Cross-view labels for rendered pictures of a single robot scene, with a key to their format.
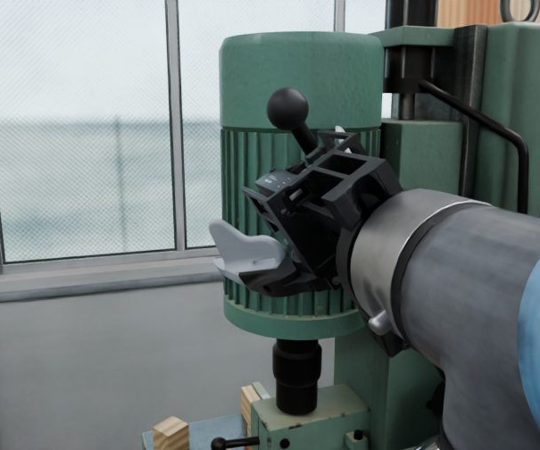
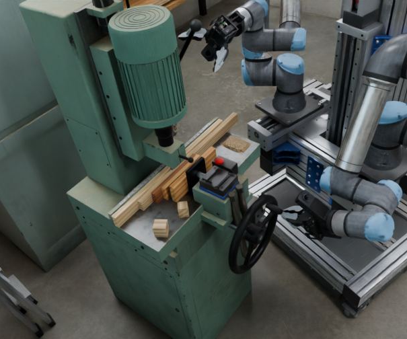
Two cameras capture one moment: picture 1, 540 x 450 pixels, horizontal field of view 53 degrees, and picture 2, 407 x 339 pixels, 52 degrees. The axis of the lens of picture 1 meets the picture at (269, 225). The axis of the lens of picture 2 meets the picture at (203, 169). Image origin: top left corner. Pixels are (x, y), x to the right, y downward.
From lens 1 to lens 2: 1.51 m
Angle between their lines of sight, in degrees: 100
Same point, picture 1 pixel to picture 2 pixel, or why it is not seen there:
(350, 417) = not seen: hidden behind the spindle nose
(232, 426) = (132, 224)
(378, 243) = (247, 18)
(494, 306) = (261, 9)
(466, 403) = (260, 21)
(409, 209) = (244, 12)
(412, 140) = not seen: hidden behind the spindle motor
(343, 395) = (151, 137)
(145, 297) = not seen: outside the picture
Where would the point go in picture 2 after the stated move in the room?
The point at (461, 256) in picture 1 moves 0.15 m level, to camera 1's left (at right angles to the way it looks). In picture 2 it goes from (255, 9) to (286, 23)
